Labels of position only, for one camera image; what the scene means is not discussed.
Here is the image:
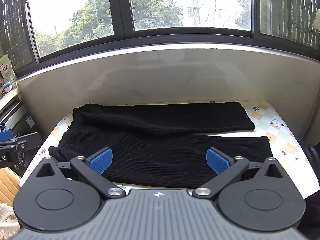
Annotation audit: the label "white detergent bag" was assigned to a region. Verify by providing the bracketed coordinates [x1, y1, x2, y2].
[0, 54, 17, 83]

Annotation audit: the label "white worktop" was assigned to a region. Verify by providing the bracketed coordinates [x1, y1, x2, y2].
[0, 90, 22, 113]

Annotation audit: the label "dark framed window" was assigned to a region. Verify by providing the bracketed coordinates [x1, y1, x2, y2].
[0, 0, 320, 78]

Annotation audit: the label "small white object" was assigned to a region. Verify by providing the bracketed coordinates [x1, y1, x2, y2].
[312, 12, 320, 32]

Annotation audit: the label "grey washing machine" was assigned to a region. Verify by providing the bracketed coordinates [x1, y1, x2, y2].
[0, 99, 38, 173]

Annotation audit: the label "beige padded seat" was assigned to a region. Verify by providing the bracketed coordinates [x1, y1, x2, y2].
[0, 167, 22, 205]

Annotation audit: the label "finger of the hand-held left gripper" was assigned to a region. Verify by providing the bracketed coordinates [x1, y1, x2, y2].
[11, 132, 42, 155]
[0, 129, 13, 142]

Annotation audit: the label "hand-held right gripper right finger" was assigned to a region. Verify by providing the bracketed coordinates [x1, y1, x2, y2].
[194, 148, 285, 198]

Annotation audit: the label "grey fluffy rug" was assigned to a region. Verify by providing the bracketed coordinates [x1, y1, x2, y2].
[0, 202, 20, 235]

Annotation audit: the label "floral checked tablecloth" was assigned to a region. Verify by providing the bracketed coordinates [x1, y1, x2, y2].
[21, 99, 310, 198]

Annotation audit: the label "black ribbed pants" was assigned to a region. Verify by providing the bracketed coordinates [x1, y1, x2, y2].
[48, 101, 274, 189]

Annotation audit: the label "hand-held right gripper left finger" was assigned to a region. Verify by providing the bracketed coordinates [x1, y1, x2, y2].
[35, 147, 127, 198]

